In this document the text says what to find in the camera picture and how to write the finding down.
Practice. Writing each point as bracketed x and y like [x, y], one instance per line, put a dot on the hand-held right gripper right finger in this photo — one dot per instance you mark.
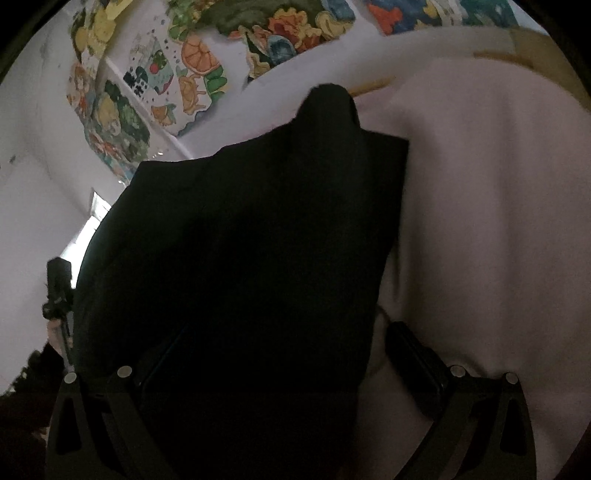
[415, 364]

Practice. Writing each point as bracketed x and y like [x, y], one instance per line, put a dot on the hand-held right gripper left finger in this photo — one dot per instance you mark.
[115, 400]

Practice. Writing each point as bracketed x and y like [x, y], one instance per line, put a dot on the black garment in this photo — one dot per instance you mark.
[240, 254]

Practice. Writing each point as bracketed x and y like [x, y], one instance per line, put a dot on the bright window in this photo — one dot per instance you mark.
[90, 226]

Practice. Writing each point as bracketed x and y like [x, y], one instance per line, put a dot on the white bed sheet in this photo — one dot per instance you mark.
[485, 230]

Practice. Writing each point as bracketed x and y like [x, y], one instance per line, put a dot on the large colourful cartoon wall poster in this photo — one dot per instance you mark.
[198, 50]

